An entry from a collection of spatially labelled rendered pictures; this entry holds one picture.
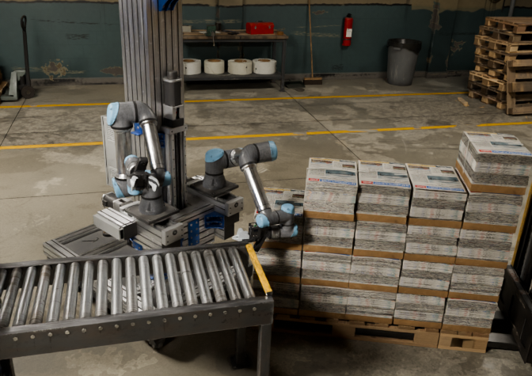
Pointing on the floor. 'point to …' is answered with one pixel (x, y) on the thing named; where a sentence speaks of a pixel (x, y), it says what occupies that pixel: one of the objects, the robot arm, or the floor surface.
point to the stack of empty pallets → (519, 30)
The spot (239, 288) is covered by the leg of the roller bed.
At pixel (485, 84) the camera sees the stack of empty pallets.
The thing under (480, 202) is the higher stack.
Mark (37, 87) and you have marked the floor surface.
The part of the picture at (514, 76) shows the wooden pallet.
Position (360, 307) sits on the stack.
